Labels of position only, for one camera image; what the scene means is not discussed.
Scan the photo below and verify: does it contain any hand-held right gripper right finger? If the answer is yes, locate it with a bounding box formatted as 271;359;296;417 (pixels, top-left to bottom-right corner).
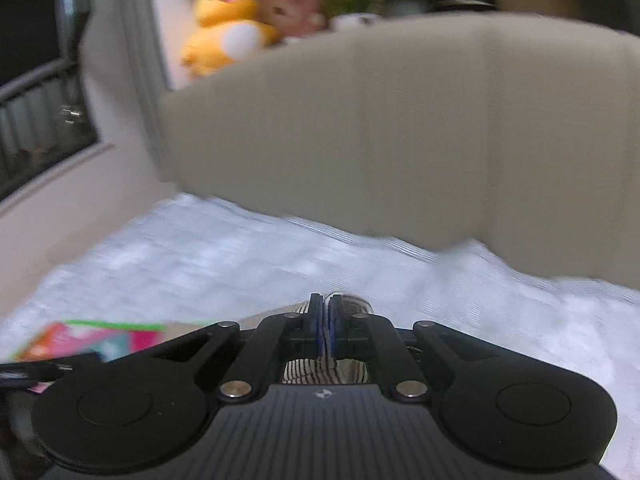
327;294;501;403

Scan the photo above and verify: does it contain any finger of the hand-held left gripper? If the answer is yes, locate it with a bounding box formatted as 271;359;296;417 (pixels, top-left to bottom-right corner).
0;352;101;390

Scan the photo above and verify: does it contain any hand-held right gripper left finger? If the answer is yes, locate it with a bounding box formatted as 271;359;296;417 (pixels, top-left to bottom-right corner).
150;294;326;404

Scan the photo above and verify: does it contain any black white striped garment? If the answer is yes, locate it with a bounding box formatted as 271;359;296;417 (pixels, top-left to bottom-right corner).
240;294;375;386

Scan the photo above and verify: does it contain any white textured bed blanket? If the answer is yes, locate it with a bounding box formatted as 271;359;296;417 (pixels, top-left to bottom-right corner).
0;194;640;480

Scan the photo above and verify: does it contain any beige padded headboard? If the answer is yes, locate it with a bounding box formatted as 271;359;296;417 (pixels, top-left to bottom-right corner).
159;10;640;281

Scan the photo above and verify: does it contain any dark window with railing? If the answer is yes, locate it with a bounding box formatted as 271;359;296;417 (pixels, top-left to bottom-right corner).
0;0;103;202

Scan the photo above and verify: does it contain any white teacup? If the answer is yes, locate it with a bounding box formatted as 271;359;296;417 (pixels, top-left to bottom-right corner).
329;12;383;32

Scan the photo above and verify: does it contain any yellow duck plush toy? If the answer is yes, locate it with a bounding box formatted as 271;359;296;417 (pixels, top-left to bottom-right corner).
180;0;282;79

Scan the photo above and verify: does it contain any pink rabbit plush toy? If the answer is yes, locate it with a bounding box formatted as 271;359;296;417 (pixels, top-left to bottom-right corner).
259;0;327;42

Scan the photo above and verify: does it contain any dark round pot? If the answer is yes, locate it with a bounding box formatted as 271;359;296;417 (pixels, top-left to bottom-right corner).
379;0;437;17

